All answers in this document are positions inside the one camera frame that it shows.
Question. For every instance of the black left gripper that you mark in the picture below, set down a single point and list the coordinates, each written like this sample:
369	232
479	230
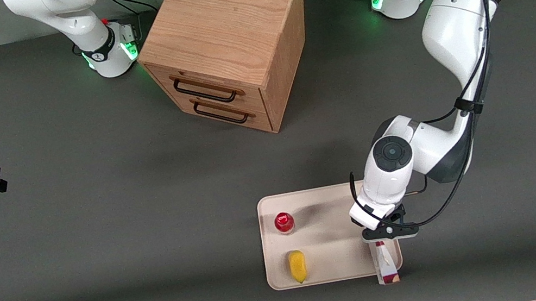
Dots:
397	216

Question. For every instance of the red cookie box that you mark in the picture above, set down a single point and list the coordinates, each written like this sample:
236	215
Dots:
386	265

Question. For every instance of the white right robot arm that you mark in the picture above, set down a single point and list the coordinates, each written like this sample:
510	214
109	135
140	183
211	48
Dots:
74	19

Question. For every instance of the cream plastic tray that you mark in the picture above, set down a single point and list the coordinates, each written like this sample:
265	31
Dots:
329	250

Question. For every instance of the red capped small bottle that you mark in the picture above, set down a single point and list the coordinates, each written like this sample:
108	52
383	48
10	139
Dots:
284	222

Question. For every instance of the yellow toy fruit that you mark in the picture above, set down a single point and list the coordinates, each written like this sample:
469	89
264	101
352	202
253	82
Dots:
297	265

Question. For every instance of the grey table mat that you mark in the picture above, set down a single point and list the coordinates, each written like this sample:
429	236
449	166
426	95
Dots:
94	230

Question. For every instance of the wooden drawer cabinet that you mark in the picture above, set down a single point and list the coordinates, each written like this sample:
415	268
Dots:
224	26

